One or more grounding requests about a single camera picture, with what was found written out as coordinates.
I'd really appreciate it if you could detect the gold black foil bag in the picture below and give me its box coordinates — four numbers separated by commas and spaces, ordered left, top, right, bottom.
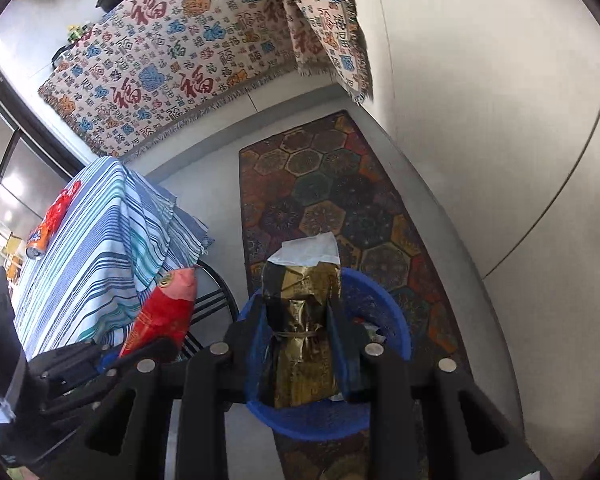
261, 233, 341, 410

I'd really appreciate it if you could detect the red cola label wrapper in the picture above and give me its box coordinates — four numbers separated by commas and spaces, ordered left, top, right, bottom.
119, 268, 197, 358

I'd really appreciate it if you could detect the crushed orange soda can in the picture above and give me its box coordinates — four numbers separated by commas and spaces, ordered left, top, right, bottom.
26, 222, 50, 260

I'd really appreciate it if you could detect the red plastic bag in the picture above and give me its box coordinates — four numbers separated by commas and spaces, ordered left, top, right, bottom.
43, 180, 82, 236

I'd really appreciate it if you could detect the blue plastic trash basket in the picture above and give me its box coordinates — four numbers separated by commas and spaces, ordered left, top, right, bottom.
240, 262, 412, 441

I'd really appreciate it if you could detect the black metal chair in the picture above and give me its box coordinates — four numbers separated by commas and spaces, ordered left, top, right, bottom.
181, 260, 239, 359

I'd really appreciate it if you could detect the blue striped tablecloth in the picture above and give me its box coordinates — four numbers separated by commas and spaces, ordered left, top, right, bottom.
12, 156, 213, 359

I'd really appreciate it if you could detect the hexagon pattern floor rug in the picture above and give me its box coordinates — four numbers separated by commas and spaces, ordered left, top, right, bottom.
239, 110, 470, 479

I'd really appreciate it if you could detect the small patterned fu blanket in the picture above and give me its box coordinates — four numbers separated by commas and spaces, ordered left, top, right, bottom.
283, 0, 372, 104

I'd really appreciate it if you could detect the large patterned fu blanket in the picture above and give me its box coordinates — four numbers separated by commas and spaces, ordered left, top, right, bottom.
38, 0, 296, 157

